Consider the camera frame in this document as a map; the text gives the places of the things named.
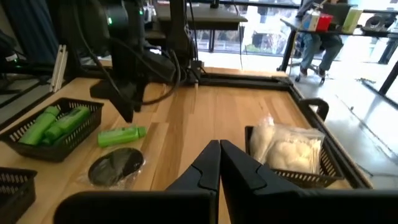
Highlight black background table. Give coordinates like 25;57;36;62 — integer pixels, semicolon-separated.
277;9;398;98

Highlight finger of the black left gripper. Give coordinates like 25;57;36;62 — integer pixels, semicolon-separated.
90;79;130;123
124;81;147;123

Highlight blue white carton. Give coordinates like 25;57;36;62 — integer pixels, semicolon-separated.
302;9;321;32

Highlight white aluminium bars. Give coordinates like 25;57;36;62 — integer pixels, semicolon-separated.
49;44;68;93

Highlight green travel bottle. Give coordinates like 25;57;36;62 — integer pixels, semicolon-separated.
97;125;147;149
40;133;68;147
18;105;62;146
43;105;91;142

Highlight person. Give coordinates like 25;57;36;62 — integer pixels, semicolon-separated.
295;0;345;78

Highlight red box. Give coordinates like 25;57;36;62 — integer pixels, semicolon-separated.
316;12;334;32

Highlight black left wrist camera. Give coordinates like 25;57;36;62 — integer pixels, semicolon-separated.
104;4;130;35

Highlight light green box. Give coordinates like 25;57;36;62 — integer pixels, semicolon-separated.
341;7;364;34

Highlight black frame clamp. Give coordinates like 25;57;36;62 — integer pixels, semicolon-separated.
300;98;330;122

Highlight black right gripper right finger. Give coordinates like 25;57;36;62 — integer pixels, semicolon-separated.
221;139;398;224

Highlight black round device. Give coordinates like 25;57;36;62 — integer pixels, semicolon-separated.
362;14;397;34

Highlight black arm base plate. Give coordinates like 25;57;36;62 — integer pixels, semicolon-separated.
183;58;206;87

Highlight black slotted plastic basket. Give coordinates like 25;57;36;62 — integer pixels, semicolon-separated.
0;97;105;163
244;124;345;190
0;167;38;224

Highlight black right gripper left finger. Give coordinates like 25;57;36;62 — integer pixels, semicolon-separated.
54;139;221;224

